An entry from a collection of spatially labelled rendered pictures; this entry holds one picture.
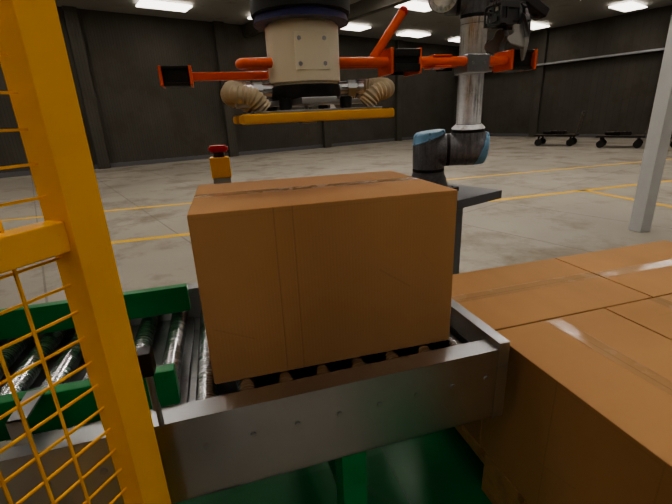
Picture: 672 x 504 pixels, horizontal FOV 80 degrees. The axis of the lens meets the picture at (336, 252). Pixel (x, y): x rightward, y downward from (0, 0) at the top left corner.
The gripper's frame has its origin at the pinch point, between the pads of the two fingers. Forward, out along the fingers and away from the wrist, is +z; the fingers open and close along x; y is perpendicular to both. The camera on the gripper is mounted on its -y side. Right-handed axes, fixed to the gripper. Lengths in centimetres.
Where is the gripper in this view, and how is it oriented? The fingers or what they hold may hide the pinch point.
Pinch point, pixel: (510, 60)
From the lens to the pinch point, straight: 133.0
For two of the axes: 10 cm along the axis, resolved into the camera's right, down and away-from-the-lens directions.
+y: -9.6, 1.3, -2.6
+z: 0.4, 9.5, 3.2
